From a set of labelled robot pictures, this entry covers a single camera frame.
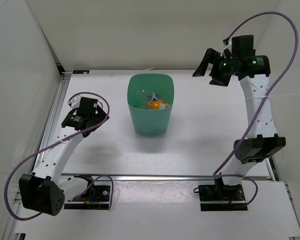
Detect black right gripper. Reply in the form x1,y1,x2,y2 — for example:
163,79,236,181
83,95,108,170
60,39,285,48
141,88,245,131
192,48,238,87

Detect clear plastic bottle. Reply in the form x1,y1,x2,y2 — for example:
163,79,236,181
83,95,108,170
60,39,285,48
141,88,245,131
135,89,162,109

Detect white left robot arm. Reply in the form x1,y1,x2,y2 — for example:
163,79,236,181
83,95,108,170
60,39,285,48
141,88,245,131
19,73,222,216

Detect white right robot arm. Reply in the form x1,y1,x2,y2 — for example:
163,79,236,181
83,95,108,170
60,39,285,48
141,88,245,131
209,35,286,200

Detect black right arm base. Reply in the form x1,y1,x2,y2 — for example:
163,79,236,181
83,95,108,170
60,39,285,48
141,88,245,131
193,184,248,212

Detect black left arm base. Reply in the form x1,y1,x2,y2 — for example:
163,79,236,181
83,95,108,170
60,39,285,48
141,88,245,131
63,174,114,210

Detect green plastic bin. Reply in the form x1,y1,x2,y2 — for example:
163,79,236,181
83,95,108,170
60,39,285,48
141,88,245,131
127,73,175,135

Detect blue corner label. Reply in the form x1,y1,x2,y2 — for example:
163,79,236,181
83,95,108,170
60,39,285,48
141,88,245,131
72,69,90,75

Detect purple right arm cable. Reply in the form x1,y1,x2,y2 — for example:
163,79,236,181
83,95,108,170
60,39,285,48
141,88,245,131
212,11,298,207

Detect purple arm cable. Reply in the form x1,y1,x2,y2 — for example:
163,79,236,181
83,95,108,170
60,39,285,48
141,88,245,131
212,11,298,207
3,91,113,221

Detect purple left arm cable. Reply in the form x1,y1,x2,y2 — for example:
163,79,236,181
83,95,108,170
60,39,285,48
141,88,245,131
3,91,113,221

